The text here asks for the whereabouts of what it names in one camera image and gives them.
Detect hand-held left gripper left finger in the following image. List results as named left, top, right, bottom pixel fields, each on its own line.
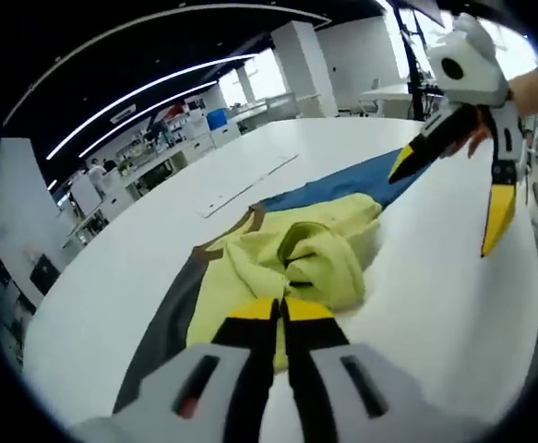
left=72, top=297, right=281, bottom=443

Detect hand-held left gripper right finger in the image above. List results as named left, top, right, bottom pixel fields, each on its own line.
left=281, top=297, right=445, bottom=443

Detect yellow blue grey garment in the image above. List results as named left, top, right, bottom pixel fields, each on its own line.
left=111, top=147, right=431, bottom=416

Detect person's right hand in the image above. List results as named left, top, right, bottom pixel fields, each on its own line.
left=447, top=66, right=538, bottom=161

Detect black tripod stand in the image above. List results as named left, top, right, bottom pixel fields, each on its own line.
left=395, top=6, right=438, bottom=122

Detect white background table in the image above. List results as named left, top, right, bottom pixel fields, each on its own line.
left=358, top=82, right=436, bottom=119

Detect white square pillar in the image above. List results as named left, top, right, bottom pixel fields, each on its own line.
left=270, top=20, right=339, bottom=120
left=0, top=137, right=62, bottom=296

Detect black box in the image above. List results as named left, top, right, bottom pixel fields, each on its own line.
left=29, top=253, right=61, bottom=296

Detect blue container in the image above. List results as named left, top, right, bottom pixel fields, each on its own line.
left=206, top=107, right=230, bottom=130

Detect tall white cabinet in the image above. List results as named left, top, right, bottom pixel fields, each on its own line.
left=71, top=174, right=102, bottom=212

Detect row of white counters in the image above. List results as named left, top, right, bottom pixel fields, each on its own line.
left=60, top=120, right=242, bottom=245

